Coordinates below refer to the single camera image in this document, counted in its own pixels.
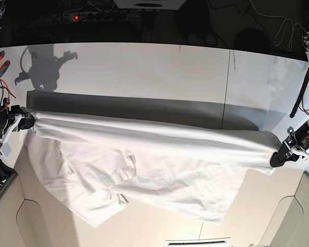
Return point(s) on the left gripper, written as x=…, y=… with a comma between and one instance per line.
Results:
x=295, y=146

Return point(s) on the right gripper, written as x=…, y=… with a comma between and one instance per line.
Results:
x=14, y=119

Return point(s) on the white t-shirt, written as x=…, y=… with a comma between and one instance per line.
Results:
x=94, y=164

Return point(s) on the black power strip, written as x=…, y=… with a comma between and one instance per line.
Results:
x=105, y=16

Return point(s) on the white box device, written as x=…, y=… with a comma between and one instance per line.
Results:
x=150, y=4

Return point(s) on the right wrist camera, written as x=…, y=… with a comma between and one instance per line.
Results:
x=5, y=150

